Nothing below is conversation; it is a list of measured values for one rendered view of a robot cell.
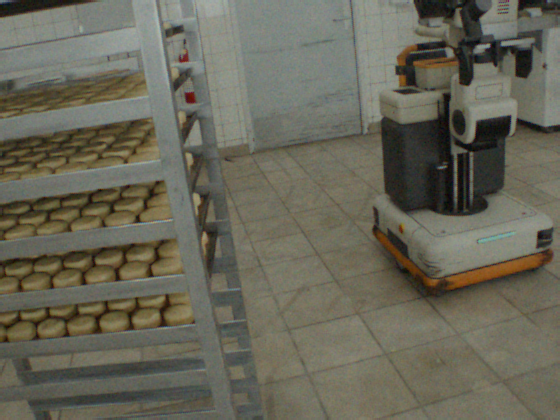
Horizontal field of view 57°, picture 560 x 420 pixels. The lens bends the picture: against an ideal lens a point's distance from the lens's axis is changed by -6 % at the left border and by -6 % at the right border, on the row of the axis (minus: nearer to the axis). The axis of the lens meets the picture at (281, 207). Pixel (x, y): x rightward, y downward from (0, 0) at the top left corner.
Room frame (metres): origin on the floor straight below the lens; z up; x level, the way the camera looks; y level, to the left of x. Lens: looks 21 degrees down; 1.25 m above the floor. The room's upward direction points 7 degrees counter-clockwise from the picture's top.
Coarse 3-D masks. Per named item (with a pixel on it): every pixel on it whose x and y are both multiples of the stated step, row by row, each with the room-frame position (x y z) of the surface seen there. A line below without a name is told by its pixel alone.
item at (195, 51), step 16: (192, 0) 1.14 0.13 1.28; (192, 16) 1.14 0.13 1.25; (192, 32) 1.14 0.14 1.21; (192, 48) 1.14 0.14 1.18; (208, 96) 1.14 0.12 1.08; (208, 128) 1.14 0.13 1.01; (208, 176) 1.14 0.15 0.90; (224, 192) 1.15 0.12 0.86; (224, 208) 1.14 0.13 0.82; (224, 240) 1.14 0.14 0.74; (240, 288) 1.15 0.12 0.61; (240, 304) 1.14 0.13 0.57; (256, 400) 1.14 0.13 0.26
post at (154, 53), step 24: (144, 0) 0.69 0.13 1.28; (144, 24) 0.69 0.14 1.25; (144, 48) 0.69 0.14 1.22; (168, 72) 0.70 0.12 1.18; (168, 96) 0.69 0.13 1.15; (168, 120) 0.69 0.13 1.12; (168, 144) 0.69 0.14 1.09; (168, 168) 0.69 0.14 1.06; (168, 192) 0.69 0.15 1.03; (192, 216) 0.69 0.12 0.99; (192, 240) 0.69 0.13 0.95; (192, 264) 0.69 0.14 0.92; (192, 288) 0.69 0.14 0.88; (216, 336) 0.69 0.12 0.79; (216, 360) 0.69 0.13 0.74; (216, 384) 0.69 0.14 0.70; (216, 408) 0.69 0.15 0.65
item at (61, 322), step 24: (0, 312) 0.83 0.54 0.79; (24, 312) 0.82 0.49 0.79; (48, 312) 0.84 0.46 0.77; (72, 312) 0.82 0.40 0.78; (96, 312) 0.82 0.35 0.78; (120, 312) 0.79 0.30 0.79; (144, 312) 0.78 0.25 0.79; (168, 312) 0.77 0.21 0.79; (192, 312) 0.77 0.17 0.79; (0, 336) 0.76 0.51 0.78; (24, 336) 0.75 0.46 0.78; (48, 336) 0.75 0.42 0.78
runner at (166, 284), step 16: (64, 288) 0.72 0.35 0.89; (80, 288) 0.72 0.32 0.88; (96, 288) 0.72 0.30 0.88; (112, 288) 0.72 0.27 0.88; (128, 288) 0.72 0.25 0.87; (144, 288) 0.72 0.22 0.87; (160, 288) 0.72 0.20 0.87; (176, 288) 0.72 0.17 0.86; (0, 304) 0.72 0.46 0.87; (16, 304) 0.72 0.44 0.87; (32, 304) 0.72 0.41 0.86; (48, 304) 0.72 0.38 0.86; (64, 304) 0.72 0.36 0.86
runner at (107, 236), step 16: (128, 224) 0.72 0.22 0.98; (144, 224) 0.72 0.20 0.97; (160, 224) 0.72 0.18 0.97; (16, 240) 0.72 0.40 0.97; (32, 240) 0.72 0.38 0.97; (48, 240) 0.72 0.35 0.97; (64, 240) 0.72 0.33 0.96; (80, 240) 0.72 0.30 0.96; (96, 240) 0.72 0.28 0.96; (112, 240) 0.72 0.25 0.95; (128, 240) 0.72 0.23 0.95; (144, 240) 0.72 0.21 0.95; (0, 256) 0.72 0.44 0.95; (16, 256) 0.72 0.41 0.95
